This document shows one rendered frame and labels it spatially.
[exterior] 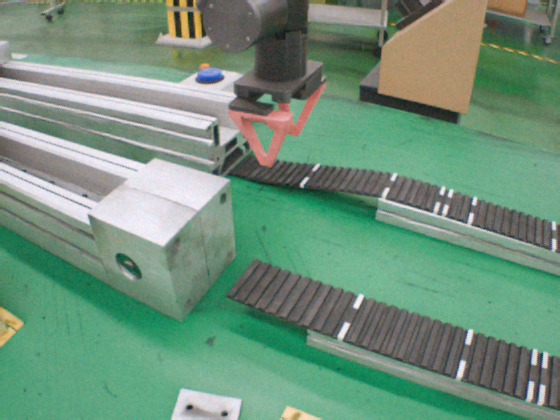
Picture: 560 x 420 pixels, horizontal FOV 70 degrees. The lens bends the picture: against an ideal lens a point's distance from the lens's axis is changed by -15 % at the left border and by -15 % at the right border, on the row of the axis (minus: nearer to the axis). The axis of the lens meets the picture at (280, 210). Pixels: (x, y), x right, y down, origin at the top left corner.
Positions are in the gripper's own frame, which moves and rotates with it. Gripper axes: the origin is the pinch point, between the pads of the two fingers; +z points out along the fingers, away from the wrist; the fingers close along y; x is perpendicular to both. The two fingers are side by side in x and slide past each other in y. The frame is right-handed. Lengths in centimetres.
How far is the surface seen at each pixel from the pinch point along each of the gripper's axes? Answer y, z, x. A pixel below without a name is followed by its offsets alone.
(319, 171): -1.7, 3.8, 4.4
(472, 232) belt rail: 2.7, 3.4, 24.0
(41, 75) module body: -4.1, -2.0, -49.4
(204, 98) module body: -2.8, -2.6, -12.3
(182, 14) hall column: -257, 57, -205
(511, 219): -0.2, 2.3, 28.2
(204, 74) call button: -12.4, -1.8, -18.6
